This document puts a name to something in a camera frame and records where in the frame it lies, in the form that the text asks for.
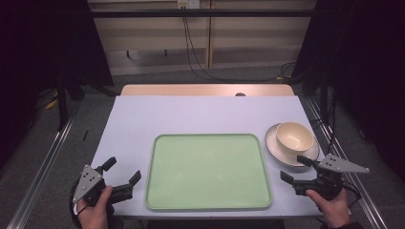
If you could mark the white table cover sheet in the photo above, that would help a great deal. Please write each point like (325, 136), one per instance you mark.
(191, 114)

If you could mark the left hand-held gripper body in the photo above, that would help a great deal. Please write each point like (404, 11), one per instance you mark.
(87, 184)

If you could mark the aluminium floor rail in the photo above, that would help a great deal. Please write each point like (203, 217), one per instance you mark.
(366, 191)
(41, 171)

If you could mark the person's right hand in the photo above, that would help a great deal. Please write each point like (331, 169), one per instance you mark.
(336, 211)

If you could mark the white plate with dark rim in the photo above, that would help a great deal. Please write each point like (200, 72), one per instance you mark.
(273, 149)

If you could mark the black curtain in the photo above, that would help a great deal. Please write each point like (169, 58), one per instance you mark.
(38, 47)
(366, 63)

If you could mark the person's left hand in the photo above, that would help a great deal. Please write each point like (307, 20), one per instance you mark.
(94, 216)

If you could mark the black horizontal bar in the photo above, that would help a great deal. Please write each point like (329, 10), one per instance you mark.
(203, 13)

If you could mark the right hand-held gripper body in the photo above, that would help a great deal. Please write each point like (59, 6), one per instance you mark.
(331, 183)

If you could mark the green plastic tray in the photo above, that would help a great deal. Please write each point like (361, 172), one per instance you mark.
(207, 171)

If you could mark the black metal stand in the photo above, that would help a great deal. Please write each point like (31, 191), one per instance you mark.
(62, 101)
(324, 95)

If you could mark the cream bowl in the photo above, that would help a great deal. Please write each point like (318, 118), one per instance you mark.
(294, 136)

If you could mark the small black stick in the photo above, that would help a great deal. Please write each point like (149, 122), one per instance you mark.
(85, 135)

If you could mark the yellow floor strip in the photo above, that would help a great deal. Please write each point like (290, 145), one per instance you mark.
(51, 103)

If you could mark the white wall socket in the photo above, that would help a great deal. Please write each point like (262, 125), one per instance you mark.
(188, 4)

